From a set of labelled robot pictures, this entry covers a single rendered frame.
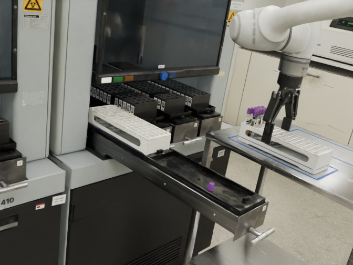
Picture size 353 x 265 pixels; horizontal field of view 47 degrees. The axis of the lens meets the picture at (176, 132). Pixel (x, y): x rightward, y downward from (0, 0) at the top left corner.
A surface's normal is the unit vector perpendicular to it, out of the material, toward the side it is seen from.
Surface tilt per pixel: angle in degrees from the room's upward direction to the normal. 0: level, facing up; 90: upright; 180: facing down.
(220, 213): 90
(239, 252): 0
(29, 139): 90
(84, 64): 90
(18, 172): 90
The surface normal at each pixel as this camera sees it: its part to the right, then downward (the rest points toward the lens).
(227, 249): 0.15, -0.92
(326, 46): -0.71, 0.15
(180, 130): 0.71, 0.35
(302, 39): 0.26, 0.41
